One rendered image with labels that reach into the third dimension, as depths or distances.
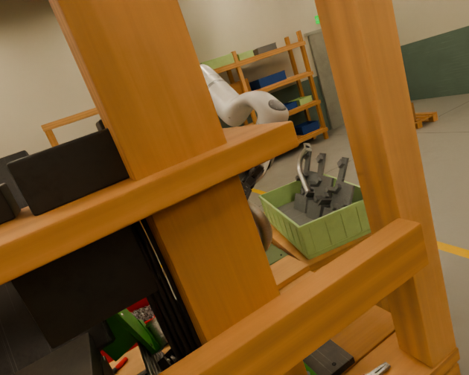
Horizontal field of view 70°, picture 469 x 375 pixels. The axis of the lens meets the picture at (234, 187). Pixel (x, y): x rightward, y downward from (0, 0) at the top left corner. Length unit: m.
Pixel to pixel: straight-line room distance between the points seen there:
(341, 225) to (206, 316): 1.15
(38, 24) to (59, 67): 0.68
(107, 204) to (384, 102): 0.50
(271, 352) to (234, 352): 0.06
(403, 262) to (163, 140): 0.47
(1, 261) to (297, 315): 0.39
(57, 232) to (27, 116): 6.04
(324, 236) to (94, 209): 1.29
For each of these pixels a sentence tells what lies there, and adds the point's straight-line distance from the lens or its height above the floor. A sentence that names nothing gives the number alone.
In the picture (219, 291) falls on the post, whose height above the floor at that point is 1.34.
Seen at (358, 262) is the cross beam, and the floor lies 1.28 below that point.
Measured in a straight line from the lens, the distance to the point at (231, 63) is 6.43.
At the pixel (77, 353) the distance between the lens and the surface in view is 0.79.
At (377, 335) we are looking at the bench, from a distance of 1.06.
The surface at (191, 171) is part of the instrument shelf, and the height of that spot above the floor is 1.53.
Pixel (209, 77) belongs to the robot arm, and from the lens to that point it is 1.09.
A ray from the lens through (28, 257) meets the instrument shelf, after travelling 0.43.
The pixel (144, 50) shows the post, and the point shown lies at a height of 1.69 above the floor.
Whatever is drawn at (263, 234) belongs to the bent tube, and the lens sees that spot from 0.74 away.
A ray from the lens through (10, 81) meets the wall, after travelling 6.52.
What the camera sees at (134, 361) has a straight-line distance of 1.28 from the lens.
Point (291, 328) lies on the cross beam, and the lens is 0.56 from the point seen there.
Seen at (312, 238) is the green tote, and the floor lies 0.89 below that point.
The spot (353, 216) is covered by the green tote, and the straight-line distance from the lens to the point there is 1.63.
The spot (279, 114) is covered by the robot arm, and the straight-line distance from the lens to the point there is 0.85.
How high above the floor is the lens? 1.61
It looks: 16 degrees down
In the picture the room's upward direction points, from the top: 20 degrees counter-clockwise
